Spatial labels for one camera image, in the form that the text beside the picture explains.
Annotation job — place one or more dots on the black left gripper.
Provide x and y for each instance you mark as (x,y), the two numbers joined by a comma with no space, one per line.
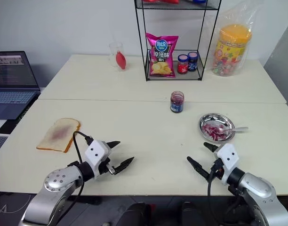
(103,167)

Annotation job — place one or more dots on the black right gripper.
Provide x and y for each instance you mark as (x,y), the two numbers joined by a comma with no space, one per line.
(217,170)

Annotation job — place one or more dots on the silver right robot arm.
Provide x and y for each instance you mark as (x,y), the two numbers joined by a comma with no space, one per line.
(259,188)

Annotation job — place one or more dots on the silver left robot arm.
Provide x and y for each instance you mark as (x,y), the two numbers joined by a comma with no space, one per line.
(57,181)

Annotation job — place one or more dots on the open blue-label jam jar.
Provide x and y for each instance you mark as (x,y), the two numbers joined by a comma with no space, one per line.
(177,104)

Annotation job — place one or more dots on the bread slice with jam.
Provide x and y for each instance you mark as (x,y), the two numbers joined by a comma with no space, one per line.
(58,135)

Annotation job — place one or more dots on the red lid jar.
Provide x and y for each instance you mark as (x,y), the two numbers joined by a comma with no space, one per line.
(182,66)

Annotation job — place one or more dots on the closed blue-label jam jar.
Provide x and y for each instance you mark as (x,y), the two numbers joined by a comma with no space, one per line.
(192,63)

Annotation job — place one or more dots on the round steel plate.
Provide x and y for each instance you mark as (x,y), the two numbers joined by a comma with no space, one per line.
(206,118)

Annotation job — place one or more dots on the steel spoon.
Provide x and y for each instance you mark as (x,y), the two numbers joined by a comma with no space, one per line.
(238,129)

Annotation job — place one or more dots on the dark rounded shape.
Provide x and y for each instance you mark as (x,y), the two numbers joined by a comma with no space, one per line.
(134,215)
(194,215)

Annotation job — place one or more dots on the red rubber bulb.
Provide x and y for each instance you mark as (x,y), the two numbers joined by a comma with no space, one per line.
(121,61)

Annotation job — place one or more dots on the clear drinking glass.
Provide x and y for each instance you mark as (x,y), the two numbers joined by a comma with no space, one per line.
(115,48)

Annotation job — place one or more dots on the pink potato chip bag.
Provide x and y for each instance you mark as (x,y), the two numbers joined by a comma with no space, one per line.
(161,56)

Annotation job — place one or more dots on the orange-lid candy jar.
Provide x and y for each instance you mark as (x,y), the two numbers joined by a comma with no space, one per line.
(231,51)

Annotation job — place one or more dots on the open laptop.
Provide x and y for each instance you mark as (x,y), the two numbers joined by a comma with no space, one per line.
(12,77)

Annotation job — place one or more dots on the candy jar in plastic bag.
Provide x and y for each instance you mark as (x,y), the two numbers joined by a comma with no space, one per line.
(233,16)

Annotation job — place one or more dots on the blue package on shelf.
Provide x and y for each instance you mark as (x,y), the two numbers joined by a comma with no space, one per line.
(199,1)

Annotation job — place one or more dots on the red package on shelf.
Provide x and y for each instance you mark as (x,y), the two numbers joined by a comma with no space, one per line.
(162,1)

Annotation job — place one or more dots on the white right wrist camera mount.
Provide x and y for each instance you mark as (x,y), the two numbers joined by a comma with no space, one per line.
(227,157)

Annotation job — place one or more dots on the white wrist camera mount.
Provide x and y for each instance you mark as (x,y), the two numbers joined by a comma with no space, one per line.
(227,157)
(95,153)

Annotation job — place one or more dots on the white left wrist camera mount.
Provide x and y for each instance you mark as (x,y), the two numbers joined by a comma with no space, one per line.
(95,153)

